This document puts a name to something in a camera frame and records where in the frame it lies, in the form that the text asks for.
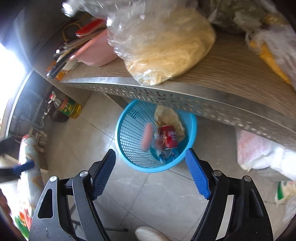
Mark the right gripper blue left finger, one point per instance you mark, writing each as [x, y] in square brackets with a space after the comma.
[101, 173]

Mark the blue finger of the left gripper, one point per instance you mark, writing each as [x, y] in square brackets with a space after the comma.
[18, 169]

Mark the bag of yellow noodles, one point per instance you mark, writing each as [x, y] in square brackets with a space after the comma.
[158, 40]

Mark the dark greens in bag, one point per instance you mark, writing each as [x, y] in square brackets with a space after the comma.
[239, 16]

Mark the blue plastic waste basket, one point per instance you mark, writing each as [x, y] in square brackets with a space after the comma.
[129, 135]

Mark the fruit pattern tablecloth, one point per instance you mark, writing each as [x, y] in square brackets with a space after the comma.
[20, 197]

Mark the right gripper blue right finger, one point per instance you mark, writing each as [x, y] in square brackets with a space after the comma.
[200, 172]

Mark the clear bag red print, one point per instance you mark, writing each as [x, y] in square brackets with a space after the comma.
[157, 143]

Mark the cooking oil bottle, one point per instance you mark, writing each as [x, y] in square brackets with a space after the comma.
[65, 105]

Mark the white shoe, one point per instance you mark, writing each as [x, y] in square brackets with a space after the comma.
[145, 233]

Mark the pink snack wrapper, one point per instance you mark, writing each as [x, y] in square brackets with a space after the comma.
[147, 137]

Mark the pink white sack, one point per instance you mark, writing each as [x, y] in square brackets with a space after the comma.
[255, 152]

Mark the orange seasoning packet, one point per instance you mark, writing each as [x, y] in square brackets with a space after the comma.
[55, 71]

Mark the white plastic bag bundle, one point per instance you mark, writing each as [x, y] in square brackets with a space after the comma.
[276, 47]

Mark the red drink can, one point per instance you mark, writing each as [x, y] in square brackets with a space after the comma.
[168, 137]

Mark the black handled knife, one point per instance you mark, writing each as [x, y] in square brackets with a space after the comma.
[69, 54]

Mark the yellow paper bag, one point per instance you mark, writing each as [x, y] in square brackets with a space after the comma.
[165, 116]

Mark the dark soy sauce jug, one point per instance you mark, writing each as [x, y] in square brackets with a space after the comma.
[52, 109]

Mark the pink plastic basin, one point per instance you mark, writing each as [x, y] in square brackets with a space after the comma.
[96, 52]

